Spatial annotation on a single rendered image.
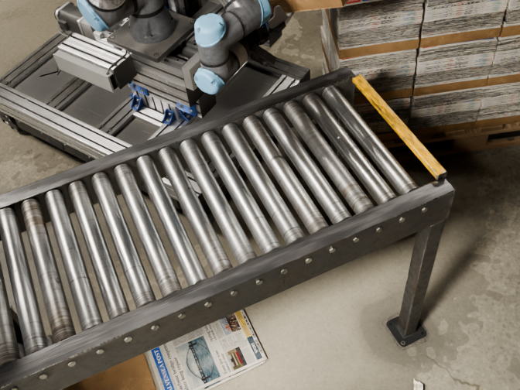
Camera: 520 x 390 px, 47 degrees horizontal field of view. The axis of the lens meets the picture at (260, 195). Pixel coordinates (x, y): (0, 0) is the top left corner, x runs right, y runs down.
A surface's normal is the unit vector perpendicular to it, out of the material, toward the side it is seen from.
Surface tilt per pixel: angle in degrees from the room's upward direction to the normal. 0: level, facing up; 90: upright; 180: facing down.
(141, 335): 90
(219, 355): 1
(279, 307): 0
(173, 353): 1
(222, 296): 90
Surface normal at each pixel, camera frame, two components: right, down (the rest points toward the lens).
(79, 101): -0.08, -0.62
